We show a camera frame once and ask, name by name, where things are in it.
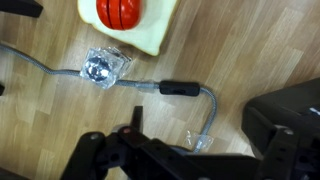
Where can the red toy tomato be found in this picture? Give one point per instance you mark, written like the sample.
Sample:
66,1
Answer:
118,13

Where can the toy bread slice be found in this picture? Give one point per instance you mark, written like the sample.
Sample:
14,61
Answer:
156,30

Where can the clear tape piece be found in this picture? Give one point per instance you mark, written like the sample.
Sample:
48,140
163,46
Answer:
200,140

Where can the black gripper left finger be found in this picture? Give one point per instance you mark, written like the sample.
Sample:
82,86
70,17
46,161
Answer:
100,153

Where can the small black stool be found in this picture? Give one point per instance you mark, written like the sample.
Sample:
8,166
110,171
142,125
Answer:
20,7

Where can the black plastic bin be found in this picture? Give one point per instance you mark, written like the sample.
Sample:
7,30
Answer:
266,110

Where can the black inline lamp switch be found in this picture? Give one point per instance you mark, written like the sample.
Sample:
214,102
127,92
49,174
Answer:
179,88

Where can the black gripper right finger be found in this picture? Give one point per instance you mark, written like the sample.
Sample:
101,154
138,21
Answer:
293,156

